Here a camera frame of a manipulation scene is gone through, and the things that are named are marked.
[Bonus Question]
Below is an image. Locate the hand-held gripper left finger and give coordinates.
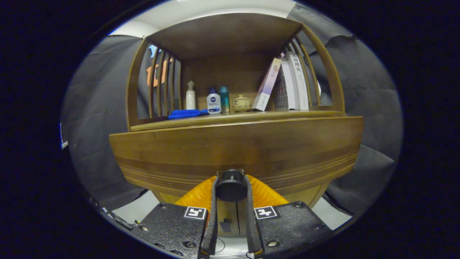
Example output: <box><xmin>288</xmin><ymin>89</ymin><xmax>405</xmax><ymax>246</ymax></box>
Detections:
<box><xmin>131</xmin><ymin>175</ymin><xmax>220</xmax><ymax>259</ymax></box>

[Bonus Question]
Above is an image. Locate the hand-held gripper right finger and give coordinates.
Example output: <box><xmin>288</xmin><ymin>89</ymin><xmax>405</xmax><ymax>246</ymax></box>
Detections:
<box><xmin>245</xmin><ymin>174</ymin><xmax>333</xmax><ymax>259</ymax></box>

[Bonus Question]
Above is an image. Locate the black round drawer knob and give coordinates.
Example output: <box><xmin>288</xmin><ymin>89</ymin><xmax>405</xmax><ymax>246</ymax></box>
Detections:
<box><xmin>215</xmin><ymin>169</ymin><xmax>248</xmax><ymax>202</ymax></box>

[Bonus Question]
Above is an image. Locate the wooden drawer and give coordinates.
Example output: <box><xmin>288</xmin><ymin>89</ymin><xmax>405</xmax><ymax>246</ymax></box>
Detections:
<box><xmin>109</xmin><ymin>116</ymin><xmax>364</xmax><ymax>197</ymax></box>

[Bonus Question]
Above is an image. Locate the wooden countertop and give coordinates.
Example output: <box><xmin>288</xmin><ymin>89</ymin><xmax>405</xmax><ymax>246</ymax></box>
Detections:
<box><xmin>130</xmin><ymin>110</ymin><xmax>342</xmax><ymax>132</ymax></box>

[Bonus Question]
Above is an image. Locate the wooden cabinet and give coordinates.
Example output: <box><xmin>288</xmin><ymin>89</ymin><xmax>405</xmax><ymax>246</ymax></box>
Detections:
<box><xmin>109</xmin><ymin>13</ymin><xmax>364</xmax><ymax>238</ymax></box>

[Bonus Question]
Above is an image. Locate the blue folded cloth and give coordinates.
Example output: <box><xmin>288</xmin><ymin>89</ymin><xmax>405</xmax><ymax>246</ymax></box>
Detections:
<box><xmin>167</xmin><ymin>109</ymin><xmax>210</xmax><ymax>120</ymax></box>

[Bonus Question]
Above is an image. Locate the white bottle with blue cap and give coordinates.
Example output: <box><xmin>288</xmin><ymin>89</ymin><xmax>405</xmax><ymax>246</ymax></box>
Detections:
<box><xmin>207</xmin><ymin>87</ymin><xmax>222</xmax><ymax>115</ymax></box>

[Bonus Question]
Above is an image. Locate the beige lidded teacup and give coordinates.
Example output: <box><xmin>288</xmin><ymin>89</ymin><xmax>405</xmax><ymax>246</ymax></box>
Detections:
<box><xmin>231</xmin><ymin>94</ymin><xmax>252</xmax><ymax>112</ymax></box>

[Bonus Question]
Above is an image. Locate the slim teal bottle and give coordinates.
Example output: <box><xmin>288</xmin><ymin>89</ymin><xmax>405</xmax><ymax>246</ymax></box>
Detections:
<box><xmin>220</xmin><ymin>86</ymin><xmax>230</xmax><ymax>114</ymax></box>

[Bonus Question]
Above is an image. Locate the white pump bottle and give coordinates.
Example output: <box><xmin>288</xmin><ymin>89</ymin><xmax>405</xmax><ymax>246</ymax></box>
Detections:
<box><xmin>185</xmin><ymin>81</ymin><xmax>197</xmax><ymax>110</ymax></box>

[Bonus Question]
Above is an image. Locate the purple and white book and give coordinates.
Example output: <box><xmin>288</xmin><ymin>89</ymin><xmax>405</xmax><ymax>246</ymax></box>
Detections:
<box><xmin>252</xmin><ymin>58</ymin><xmax>282</xmax><ymax>112</ymax></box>

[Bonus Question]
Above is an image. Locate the white book with black lettering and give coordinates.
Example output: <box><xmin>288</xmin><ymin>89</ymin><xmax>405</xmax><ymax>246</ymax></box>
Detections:
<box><xmin>286</xmin><ymin>51</ymin><xmax>309</xmax><ymax>111</ymax></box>

